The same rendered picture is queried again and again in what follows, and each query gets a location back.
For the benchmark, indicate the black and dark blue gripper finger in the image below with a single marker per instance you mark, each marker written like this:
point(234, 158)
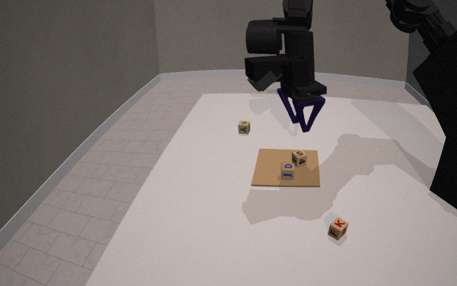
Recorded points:
point(318, 104)
point(285, 101)

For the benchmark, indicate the tan mat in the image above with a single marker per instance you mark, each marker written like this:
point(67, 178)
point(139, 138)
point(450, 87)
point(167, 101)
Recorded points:
point(268, 169)

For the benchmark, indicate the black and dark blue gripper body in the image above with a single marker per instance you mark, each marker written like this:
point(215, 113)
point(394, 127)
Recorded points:
point(308, 93)

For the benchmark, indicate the wooden letter block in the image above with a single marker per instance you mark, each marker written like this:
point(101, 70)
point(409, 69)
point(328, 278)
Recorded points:
point(288, 171)
point(299, 158)
point(244, 127)
point(338, 228)

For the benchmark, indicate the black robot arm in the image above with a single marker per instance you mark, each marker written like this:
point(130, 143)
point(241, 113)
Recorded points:
point(265, 37)

